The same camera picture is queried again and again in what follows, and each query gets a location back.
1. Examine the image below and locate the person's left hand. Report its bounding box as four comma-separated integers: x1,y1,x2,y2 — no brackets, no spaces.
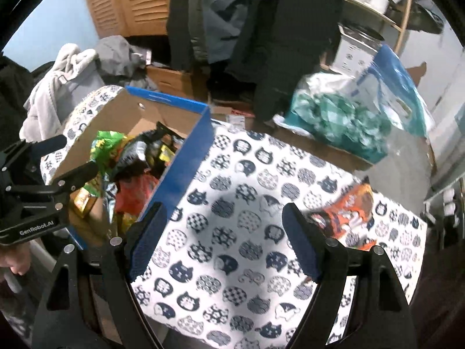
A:
0,245,33,276

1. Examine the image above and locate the light grey towel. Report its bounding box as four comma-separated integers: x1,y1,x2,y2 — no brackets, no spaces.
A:
19,43,99,139

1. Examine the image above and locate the white printed canister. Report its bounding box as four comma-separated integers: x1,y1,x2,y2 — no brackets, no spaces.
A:
333,25,384,78

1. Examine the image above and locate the golden snack packet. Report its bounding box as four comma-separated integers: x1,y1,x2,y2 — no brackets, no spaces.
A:
74,186,99,219

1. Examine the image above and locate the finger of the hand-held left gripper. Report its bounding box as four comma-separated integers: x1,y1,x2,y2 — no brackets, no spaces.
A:
50,160,99,192
0,134,68,171

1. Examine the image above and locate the red snack packet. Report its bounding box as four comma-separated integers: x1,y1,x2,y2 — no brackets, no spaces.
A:
115,174,161,223

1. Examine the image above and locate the blue white plastic bag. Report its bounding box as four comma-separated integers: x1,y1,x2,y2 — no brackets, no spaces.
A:
355,43,434,139

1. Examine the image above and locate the wooden shelf rack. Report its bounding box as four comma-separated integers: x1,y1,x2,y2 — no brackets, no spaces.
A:
341,0,416,56

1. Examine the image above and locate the teal plastic bag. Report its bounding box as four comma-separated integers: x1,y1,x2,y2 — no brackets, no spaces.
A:
282,72,394,165

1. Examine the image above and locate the orange black snack bag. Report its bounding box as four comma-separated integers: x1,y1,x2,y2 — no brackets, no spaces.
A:
308,183,376,250

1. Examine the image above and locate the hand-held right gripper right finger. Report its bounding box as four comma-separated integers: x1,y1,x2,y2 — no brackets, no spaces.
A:
282,202,416,349

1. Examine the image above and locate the blue cardboard box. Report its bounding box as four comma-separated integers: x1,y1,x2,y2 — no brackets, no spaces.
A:
51,86,216,252

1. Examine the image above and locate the grey hanging jacket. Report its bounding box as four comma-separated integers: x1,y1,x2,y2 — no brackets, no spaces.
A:
166,0,255,70

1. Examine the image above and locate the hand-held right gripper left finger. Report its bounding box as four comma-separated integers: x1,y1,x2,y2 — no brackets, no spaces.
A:
32,201,168,349

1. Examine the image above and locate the black snack packet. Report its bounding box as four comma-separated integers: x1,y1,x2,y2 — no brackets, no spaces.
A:
115,131,162,179

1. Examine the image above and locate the brown cardboard box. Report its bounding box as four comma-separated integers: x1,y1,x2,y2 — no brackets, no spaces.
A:
144,65,210,99

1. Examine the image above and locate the dark hanging jacket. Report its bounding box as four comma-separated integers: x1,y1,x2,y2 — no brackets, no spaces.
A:
224,0,343,123

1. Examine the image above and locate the cat print cloth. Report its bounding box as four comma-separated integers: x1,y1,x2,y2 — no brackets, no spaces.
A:
39,85,429,349

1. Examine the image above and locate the wooden louvered door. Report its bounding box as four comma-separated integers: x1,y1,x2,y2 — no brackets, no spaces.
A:
79,0,176,39

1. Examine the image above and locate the grey clothing pile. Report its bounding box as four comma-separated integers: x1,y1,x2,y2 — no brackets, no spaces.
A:
94,35,150,81

